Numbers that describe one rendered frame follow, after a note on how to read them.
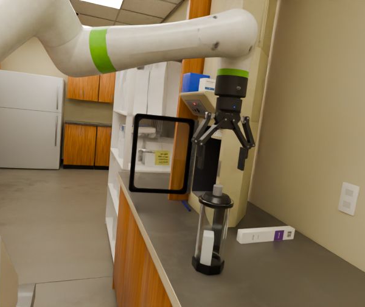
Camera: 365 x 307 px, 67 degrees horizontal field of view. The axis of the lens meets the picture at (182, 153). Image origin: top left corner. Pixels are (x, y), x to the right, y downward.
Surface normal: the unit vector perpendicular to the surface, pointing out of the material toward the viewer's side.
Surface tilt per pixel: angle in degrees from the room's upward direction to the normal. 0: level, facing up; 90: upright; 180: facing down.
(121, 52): 118
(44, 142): 90
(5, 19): 89
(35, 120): 90
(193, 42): 112
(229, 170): 90
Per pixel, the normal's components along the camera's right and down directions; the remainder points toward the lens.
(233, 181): 0.33, 0.18
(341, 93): -0.94, -0.05
